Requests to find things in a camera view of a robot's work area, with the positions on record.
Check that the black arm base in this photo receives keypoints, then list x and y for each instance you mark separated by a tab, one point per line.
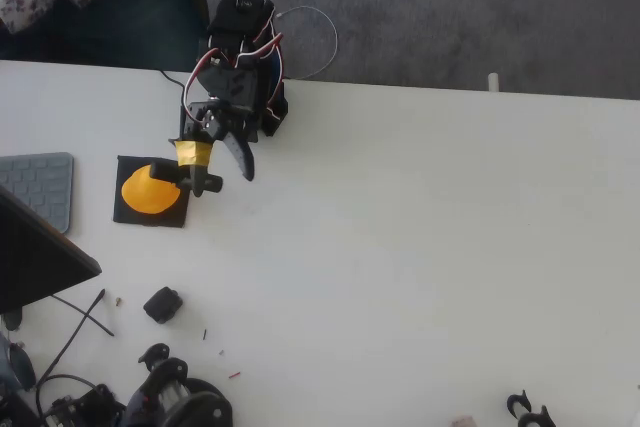
277	114

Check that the yellow rubber duck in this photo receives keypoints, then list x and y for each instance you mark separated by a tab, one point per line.
147	194

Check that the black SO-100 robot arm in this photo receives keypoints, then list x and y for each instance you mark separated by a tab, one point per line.
235	77

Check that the small black camera box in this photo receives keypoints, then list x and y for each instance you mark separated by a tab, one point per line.
162	305

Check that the dark sunglasses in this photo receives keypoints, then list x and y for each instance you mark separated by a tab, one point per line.
20	364

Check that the black square mat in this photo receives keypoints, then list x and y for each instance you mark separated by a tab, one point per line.
125	217

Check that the person in floral shirt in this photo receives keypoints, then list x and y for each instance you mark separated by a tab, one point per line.
140	22

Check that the grey keyboard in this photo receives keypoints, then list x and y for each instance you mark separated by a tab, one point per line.
40	187

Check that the black oval object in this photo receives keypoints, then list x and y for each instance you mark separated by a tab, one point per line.
13	319

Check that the black motor assembly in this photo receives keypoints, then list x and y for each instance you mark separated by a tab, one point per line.
80	409

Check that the yellow adhesive tape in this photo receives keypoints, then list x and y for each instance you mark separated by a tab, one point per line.
195	154

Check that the black laptop screen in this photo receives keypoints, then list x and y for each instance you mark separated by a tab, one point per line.
35	262

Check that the blue table clamp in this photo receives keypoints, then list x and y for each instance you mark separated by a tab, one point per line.
276	64

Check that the black hook clamp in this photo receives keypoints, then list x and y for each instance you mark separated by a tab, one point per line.
537	419
517	403

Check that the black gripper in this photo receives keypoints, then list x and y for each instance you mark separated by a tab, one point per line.
212	129

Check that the small white post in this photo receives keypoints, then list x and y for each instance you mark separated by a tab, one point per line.
493	83

